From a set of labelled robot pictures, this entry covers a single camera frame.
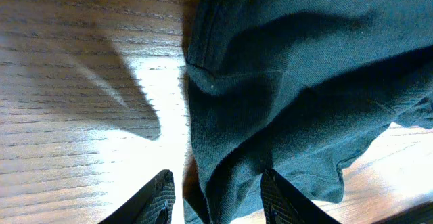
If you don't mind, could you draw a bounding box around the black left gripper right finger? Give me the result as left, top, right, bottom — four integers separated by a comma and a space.
260, 169, 340, 224

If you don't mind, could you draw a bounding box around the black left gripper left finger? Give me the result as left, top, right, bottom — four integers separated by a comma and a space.
99, 169, 176, 224

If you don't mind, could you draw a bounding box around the black t-shirt white logo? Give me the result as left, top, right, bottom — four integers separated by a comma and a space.
185, 0, 432, 223

